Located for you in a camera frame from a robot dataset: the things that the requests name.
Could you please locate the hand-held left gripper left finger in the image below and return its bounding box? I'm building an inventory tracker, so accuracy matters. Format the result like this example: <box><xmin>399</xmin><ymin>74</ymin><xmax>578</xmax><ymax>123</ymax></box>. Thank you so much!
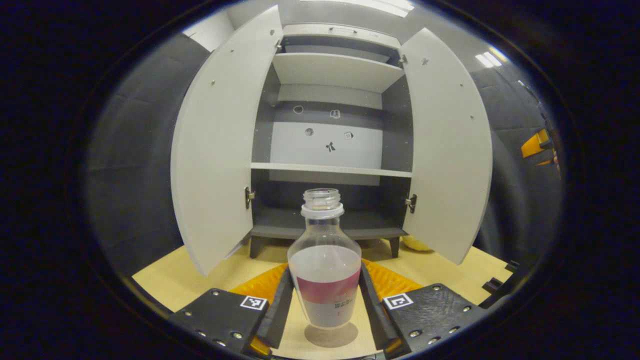
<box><xmin>168</xmin><ymin>262</ymin><xmax>295</xmax><ymax>358</ymax></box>

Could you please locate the white cabinet door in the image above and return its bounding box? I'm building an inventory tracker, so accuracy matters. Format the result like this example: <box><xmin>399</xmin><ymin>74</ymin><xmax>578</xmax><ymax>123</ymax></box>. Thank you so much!
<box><xmin>170</xmin><ymin>5</ymin><xmax>284</xmax><ymax>277</ymax></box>
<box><xmin>400</xmin><ymin>27</ymin><xmax>494</xmax><ymax>266</ymax></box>

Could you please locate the long ceiling light panel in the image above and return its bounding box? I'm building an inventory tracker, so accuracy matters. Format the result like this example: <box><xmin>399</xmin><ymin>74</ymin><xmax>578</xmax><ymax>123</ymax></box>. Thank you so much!
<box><xmin>475</xmin><ymin>49</ymin><xmax>503</xmax><ymax>68</ymax></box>
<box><xmin>300</xmin><ymin>0</ymin><xmax>416</xmax><ymax>18</ymax></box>

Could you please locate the clear bottle with pink label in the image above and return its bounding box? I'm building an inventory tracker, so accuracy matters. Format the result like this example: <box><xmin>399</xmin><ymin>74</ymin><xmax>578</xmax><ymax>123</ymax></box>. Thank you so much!
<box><xmin>287</xmin><ymin>188</ymin><xmax>362</xmax><ymax>330</ymax></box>

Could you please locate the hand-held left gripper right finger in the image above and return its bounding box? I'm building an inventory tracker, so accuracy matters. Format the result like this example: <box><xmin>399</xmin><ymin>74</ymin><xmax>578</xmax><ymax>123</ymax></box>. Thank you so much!
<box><xmin>358</xmin><ymin>258</ymin><xmax>486</xmax><ymax>358</ymax></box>

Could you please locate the yellow round object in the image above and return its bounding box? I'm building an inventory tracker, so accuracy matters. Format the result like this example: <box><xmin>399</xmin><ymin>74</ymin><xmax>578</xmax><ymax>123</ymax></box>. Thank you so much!
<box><xmin>402</xmin><ymin>235</ymin><xmax>435</xmax><ymax>252</ymax></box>

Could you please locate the black backdrop cloth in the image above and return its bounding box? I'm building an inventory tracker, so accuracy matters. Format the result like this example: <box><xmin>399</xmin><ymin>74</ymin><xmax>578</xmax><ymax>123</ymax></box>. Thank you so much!
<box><xmin>84</xmin><ymin>32</ymin><xmax>565</xmax><ymax>278</ymax></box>

